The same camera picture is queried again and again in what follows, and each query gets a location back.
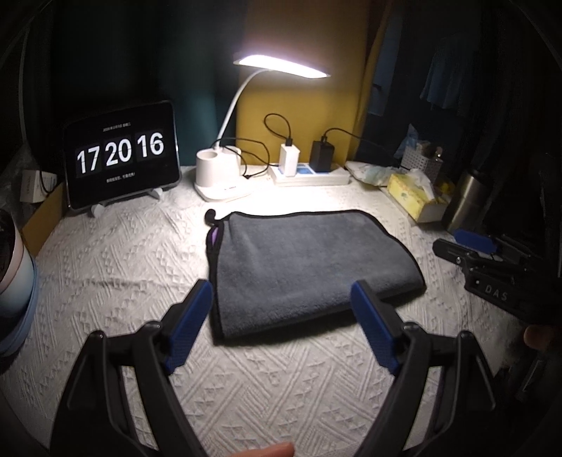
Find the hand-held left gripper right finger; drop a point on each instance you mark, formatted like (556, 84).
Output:
(372, 323)

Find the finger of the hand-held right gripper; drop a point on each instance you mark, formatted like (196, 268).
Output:
(452, 251)
(474, 239)

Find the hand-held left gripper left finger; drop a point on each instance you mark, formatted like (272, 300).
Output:
(189, 323)

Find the grey towel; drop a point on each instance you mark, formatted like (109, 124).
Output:
(303, 263)

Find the person's right hand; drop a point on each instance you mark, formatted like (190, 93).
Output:
(538, 337)

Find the person's left hand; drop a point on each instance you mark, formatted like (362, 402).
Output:
(263, 450)

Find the steel bottle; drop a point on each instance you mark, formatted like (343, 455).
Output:
(465, 202)

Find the yellow tissue box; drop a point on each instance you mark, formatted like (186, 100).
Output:
(408, 193)

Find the white textured tablecloth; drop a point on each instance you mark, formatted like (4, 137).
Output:
(131, 272)

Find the white grid basket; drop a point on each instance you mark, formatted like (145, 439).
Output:
(417, 160)

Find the pack of wipes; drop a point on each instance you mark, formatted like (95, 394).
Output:
(369, 173)

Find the white power strip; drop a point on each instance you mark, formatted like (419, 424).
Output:
(327, 178)

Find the white tablet stand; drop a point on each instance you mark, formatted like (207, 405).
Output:
(97, 210)

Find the white desk lamp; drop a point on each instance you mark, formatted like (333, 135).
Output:
(211, 169)

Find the blue hanging garment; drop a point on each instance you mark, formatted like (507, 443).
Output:
(448, 83)

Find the black charger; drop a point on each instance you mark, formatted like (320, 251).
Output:
(322, 156)

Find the cardboard box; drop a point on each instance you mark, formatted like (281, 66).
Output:
(44, 219)

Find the white charger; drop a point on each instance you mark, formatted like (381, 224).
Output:
(289, 160)

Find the tablet with clock display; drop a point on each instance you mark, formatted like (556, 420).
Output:
(120, 154)

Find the blue hanging cloth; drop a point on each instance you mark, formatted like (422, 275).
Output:
(386, 66)

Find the small white box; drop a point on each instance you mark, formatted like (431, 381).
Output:
(33, 186)

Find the dark teal curtain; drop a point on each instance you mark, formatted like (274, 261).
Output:
(175, 66)

